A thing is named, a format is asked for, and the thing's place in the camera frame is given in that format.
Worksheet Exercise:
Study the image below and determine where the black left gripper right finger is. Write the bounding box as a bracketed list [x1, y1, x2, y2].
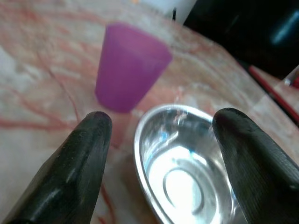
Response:
[213, 107, 299, 224]

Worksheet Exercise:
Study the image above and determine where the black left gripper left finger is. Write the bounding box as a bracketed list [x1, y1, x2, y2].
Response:
[2, 111, 113, 224]

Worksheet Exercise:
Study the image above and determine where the shiny steel bowl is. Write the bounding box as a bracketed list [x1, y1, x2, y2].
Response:
[133, 104, 248, 224]

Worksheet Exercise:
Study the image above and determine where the marble table with red rim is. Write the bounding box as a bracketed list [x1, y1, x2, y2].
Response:
[248, 64, 299, 131]
[0, 0, 299, 224]

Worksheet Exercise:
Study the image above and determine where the purple plastic cup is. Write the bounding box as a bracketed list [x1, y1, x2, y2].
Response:
[94, 22, 173, 114]

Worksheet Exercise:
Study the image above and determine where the black television cabinet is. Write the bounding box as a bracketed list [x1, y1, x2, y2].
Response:
[183, 0, 299, 79]

